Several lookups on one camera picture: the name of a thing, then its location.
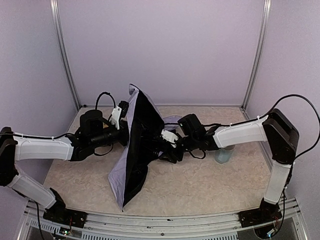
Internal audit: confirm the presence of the lavender folding umbrella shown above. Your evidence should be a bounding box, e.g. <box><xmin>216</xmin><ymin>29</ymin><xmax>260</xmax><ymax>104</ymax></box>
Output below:
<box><xmin>108</xmin><ymin>84</ymin><xmax>181</xmax><ymax>210</ymax></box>

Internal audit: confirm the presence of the right aluminium frame post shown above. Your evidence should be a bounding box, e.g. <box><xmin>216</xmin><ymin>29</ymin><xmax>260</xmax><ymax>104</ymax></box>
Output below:
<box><xmin>241</xmin><ymin>0</ymin><xmax>272</xmax><ymax>112</ymax></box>

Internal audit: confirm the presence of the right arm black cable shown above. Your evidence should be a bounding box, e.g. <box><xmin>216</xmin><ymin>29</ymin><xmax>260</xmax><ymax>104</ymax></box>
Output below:
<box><xmin>189</xmin><ymin>93</ymin><xmax>318</xmax><ymax>160</ymax></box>

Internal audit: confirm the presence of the left aluminium frame post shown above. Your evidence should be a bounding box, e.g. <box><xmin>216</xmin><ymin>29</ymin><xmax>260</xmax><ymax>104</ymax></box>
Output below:
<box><xmin>50</xmin><ymin>0</ymin><xmax>82</xmax><ymax>111</ymax></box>

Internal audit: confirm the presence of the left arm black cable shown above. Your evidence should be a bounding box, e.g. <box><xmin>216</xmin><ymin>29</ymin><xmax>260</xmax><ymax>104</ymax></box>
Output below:
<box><xmin>93</xmin><ymin>91</ymin><xmax>118</xmax><ymax>156</ymax></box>

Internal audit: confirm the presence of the aluminium frame post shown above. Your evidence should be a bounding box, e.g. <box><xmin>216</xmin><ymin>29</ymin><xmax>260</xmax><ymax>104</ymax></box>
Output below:
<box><xmin>241</xmin><ymin>0</ymin><xmax>272</xmax><ymax>112</ymax></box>
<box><xmin>50</xmin><ymin>0</ymin><xmax>82</xmax><ymax>111</ymax></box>

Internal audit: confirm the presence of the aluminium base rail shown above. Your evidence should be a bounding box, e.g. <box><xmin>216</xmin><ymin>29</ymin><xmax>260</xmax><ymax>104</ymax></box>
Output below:
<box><xmin>15</xmin><ymin>198</ymin><xmax>309</xmax><ymax>240</ymax></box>

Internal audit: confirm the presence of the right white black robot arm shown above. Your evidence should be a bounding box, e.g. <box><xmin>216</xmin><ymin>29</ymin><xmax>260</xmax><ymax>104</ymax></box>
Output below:
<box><xmin>158</xmin><ymin>108</ymin><xmax>300</xmax><ymax>209</ymax></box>

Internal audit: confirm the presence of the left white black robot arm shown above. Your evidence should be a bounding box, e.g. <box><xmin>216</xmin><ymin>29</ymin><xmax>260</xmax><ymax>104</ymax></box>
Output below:
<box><xmin>0</xmin><ymin>106</ymin><xmax>129</xmax><ymax>214</ymax></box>

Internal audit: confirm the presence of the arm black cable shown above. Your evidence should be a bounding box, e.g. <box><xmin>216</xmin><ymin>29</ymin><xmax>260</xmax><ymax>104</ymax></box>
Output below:
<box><xmin>93</xmin><ymin>91</ymin><xmax>118</xmax><ymax>156</ymax></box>
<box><xmin>189</xmin><ymin>93</ymin><xmax>318</xmax><ymax>160</ymax></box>

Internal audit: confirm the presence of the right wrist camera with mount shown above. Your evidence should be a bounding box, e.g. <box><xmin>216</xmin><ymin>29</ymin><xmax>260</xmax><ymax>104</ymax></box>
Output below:
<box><xmin>161</xmin><ymin>129</ymin><xmax>179</xmax><ymax>148</ymax></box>

